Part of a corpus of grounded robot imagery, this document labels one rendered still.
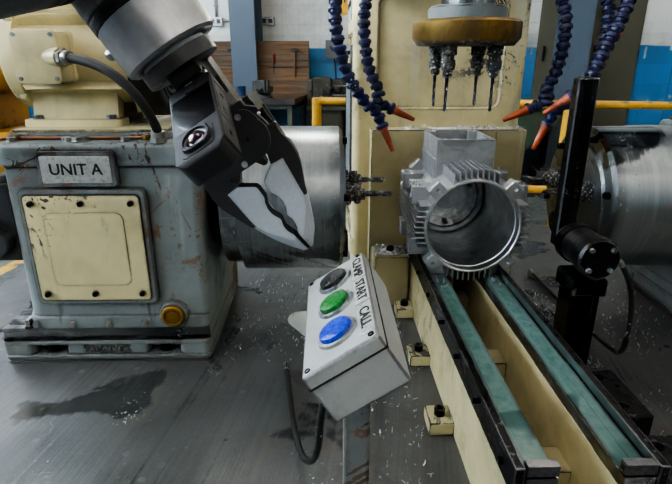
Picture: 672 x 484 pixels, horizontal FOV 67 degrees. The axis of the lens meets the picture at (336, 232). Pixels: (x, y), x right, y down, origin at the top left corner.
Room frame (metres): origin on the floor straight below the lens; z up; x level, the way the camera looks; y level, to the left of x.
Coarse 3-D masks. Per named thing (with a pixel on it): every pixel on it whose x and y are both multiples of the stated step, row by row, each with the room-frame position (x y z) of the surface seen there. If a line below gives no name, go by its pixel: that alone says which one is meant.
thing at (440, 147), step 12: (432, 132) 0.96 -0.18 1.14; (444, 132) 0.98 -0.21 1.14; (456, 132) 0.98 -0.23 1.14; (468, 132) 0.97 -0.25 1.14; (480, 132) 0.95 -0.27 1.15; (432, 144) 0.90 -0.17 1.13; (444, 144) 0.86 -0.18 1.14; (456, 144) 0.86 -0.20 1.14; (468, 144) 0.86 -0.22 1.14; (480, 144) 0.86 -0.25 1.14; (492, 144) 0.86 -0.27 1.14; (432, 156) 0.89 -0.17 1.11; (444, 156) 0.86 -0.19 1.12; (456, 156) 0.86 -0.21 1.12; (468, 156) 0.86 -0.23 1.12; (480, 156) 0.86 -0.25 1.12; (492, 156) 0.86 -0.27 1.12; (432, 168) 0.88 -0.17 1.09
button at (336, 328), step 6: (336, 318) 0.37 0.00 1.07; (342, 318) 0.37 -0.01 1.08; (348, 318) 0.37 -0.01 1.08; (330, 324) 0.37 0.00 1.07; (336, 324) 0.36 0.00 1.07; (342, 324) 0.36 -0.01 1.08; (348, 324) 0.36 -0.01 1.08; (324, 330) 0.37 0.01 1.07; (330, 330) 0.36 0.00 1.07; (336, 330) 0.36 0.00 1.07; (342, 330) 0.35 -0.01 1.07; (324, 336) 0.36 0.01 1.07; (330, 336) 0.35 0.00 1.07; (336, 336) 0.35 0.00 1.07; (324, 342) 0.35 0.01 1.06; (330, 342) 0.35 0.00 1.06
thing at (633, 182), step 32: (608, 128) 0.87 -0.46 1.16; (640, 128) 0.87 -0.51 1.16; (608, 160) 0.80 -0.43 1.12; (640, 160) 0.80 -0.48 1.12; (544, 192) 0.83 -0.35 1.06; (608, 192) 0.78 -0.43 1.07; (640, 192) 0.77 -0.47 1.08; (608, 224) 0.77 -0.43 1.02; (640, 224) 0.77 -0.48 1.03; (640, 256) 0.79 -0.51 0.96
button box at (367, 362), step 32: (320, 288) 0.46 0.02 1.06; (352, 288) 0.43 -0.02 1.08; (384, 288) 0.48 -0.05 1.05; (320, 320) 0.40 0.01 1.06; (352, 320) 0.37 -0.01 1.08; (384, 320) 0.38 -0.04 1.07; (320, 352) 0.35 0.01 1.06; (352, 352) 0.33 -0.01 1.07; (384, 352) 0.33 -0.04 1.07; (320, 384) 0.33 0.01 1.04; (352, 384) 0.33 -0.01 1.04; (384, 384) 0.33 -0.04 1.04
